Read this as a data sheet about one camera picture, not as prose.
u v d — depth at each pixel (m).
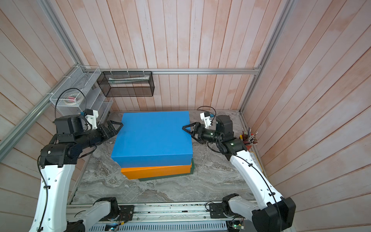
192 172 0.83
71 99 0.74
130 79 0.90
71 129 0.45
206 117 0.66
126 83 0.89
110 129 0.56
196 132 0.60
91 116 0.56
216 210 0.73
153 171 0.64
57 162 0.40
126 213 0.73
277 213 0.37
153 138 0.62
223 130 0.53
